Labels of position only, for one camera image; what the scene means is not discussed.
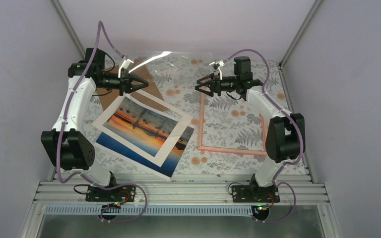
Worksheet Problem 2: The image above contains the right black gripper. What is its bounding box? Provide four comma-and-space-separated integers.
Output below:
195, 73, 239, 97

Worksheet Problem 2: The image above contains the white photo mat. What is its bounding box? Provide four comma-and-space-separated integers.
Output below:
92, 92, 195, 166

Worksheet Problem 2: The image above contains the pink picture frame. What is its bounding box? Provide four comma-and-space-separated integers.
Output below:
197, 94, 267, 156

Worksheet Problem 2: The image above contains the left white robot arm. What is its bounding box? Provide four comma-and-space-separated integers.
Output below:
41, 48, 149, 201

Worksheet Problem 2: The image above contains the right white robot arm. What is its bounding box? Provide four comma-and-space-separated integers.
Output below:
195, 56, 305, 202

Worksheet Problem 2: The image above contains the sunset photo print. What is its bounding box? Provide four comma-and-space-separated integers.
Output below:
95, 125, 195, 180

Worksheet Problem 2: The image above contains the brown backing board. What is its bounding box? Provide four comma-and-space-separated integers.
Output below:
96, 66, 168, 112

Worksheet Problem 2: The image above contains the floral table cloth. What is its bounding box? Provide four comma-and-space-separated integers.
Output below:
83, 56, 288, 175

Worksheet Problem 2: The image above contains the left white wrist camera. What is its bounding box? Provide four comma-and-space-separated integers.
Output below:
118, 59, 134, 79

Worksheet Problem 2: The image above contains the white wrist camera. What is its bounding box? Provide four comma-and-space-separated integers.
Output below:
209, 60, 224, 81
118, 59, 134, 79

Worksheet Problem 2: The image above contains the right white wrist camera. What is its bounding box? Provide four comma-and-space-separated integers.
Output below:
209, 60, 224, 81

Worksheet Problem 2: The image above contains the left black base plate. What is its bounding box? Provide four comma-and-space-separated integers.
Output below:
85, 185, 136, 203

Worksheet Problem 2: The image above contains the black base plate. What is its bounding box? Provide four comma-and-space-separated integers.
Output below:
85, 185, 136, 203
231, 185, 280, 203

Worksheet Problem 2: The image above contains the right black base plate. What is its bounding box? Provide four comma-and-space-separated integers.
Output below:
231, 185, 280, 203

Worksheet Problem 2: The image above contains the blue slotted cable duct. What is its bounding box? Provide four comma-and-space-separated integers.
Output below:
43, 204, 253, 217

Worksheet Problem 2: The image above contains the aluminium rail base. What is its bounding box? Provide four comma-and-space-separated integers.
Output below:
33, 174, 330, 205

